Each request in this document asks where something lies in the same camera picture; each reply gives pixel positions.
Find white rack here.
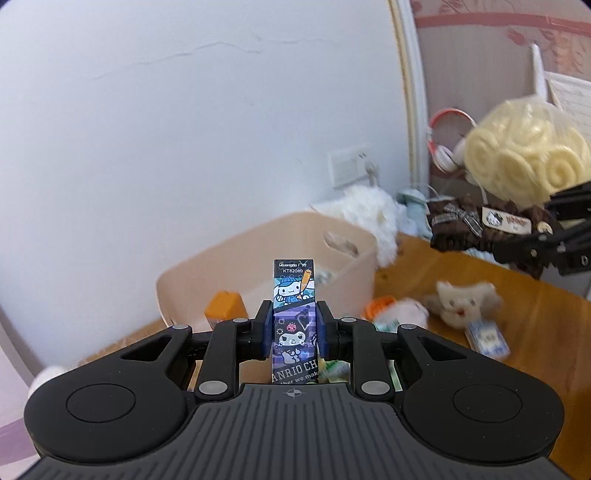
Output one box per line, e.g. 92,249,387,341
531,44,591,121

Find small beige teddy plush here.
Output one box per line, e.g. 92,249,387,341
425,279,504,329

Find white fuzzy item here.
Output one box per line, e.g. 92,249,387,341
28,364,70,401

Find large white fluffy plush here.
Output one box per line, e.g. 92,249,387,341
339,185,407,268

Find white round plush toy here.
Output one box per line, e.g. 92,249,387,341
385,298,430,333

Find cream swirl cushion in bag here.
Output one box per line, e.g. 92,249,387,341
464,95,591,206

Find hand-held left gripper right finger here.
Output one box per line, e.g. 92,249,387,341
318,301,467,400

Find red and white headphones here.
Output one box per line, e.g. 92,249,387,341
428,108,477,174

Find orange box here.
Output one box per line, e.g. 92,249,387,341
204,291,249,330

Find tall cartoon printed box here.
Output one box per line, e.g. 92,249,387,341
271,259,320,385

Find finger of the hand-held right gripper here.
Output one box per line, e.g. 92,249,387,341
549,181,591,221
492,222,591,278

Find beige plastic storage bin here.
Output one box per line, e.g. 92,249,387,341
156,211,378,385

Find brown ruffled hair accessory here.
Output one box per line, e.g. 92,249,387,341
426,194,561,252

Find white wall socket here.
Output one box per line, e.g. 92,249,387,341
329,147,370,189

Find light blue bottle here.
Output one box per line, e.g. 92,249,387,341
398,187,431,237

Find small orange toy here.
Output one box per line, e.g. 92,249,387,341
365,296,399,321

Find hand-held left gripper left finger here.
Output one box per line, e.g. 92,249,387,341
121,300,273,402

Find white plug with cable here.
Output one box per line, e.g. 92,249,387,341
364,154,382,186

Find small blue and white box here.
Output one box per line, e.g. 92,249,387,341
465,319,511,358

